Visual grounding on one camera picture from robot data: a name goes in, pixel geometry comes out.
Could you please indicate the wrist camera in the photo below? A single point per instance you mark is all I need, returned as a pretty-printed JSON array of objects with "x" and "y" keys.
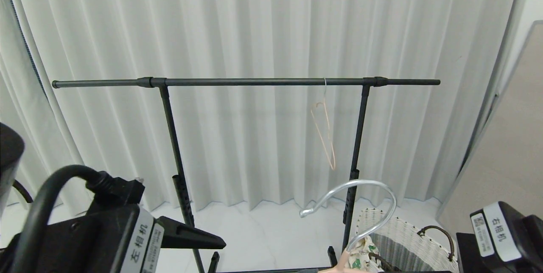
[
  {"x": 97, "y": 243},
  {"x": 530, "y": 239}
]

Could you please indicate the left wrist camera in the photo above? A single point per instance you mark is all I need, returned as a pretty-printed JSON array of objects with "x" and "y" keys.
[{"x": 97, "y": 243}]

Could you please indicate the cream printed garment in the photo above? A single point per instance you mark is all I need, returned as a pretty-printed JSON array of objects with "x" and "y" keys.
[{"x": 360, "y": 256}]

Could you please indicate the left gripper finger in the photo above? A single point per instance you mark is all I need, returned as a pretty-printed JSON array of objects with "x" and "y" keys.
[
  {"x": 182, "y": 237},
  {"x": 214, "y": 264}
]

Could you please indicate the black clothes rack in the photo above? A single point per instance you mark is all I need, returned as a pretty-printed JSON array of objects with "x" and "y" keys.
[{"x": 254, "y": 82}]

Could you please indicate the white curtain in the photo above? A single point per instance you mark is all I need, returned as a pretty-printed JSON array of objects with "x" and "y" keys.
[{"x": 212, "y": 22}]

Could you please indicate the pink clothes hanger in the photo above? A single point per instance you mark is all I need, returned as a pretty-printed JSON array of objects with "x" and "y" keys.
[
  {"x": 334, "y": 163},
  {"x": 354, "y": 182}
]

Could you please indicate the white laundry basket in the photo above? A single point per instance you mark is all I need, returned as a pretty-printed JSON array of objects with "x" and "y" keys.
[{"x": 407, "y": 243}]

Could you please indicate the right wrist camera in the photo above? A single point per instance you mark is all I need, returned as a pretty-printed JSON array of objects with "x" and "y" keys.
[{"x": 530, "y": 239}]

